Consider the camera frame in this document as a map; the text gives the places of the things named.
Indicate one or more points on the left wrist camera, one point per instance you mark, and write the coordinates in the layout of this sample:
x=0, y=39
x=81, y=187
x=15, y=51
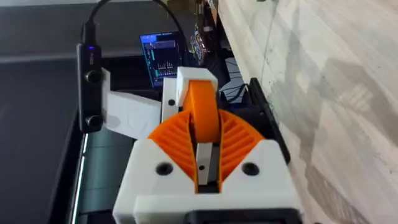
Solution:
x=90, y=93

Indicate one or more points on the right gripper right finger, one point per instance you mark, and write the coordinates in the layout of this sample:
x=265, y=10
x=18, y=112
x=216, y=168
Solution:
x=258, y=174

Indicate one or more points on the monitor screen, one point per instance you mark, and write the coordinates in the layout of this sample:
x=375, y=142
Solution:
x=161, y=53

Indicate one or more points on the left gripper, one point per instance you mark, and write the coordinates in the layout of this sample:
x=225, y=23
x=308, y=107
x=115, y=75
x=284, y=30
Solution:
x=133, y=115

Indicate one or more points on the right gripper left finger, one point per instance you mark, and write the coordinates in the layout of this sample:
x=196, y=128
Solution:
x=149, y=174

